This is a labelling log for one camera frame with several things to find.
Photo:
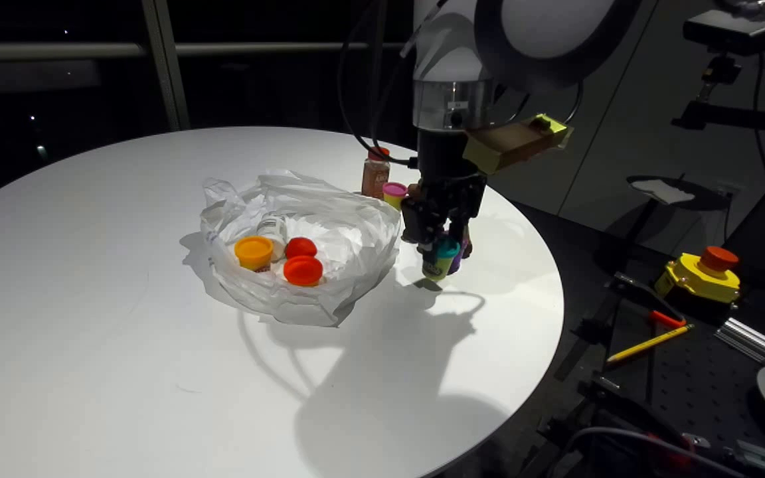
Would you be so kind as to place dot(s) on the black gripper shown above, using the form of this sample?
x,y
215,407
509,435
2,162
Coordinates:
x,y
445,175

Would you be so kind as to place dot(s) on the teal lid dough tub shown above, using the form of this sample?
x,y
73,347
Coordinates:
x,y
443,260

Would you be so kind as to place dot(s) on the red cap spice bottle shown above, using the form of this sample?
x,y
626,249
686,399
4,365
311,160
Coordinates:
x,y
374,175

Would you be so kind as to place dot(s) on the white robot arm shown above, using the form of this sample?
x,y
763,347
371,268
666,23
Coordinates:
x,y
542,35

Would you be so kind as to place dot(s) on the clear white plastic bag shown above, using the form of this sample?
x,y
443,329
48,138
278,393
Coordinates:
x,y
266,300

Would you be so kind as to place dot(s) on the red lid dough tub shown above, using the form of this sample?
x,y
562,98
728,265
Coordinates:
x,y
300,247

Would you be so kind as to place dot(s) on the orange toy fruit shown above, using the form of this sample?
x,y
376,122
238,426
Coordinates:
x,y
257,249

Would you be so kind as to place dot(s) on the grey flat stand head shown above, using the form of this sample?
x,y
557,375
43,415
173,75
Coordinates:
x,y
666,188

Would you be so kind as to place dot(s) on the yellow pencil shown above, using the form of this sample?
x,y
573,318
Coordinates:
x,y
650,346

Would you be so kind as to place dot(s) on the yellow emergency stop button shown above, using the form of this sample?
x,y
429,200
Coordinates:
x,y
698,277

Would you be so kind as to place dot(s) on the grey horizontal handrail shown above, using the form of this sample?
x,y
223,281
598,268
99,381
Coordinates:
x,y
47,51

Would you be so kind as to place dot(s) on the yellowish wrist camera box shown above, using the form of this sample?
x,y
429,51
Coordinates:
x,y
517,140

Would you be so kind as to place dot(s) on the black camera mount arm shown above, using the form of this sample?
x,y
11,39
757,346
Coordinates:
x,y
737,114

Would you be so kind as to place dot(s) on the light grey window post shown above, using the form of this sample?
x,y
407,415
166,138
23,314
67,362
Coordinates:
x,y
166,62

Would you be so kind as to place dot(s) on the silver aluminium rail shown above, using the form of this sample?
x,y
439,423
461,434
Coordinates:
x,y
756,334

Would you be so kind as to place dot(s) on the black external camera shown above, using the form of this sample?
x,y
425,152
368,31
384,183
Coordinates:
x,y
735,30

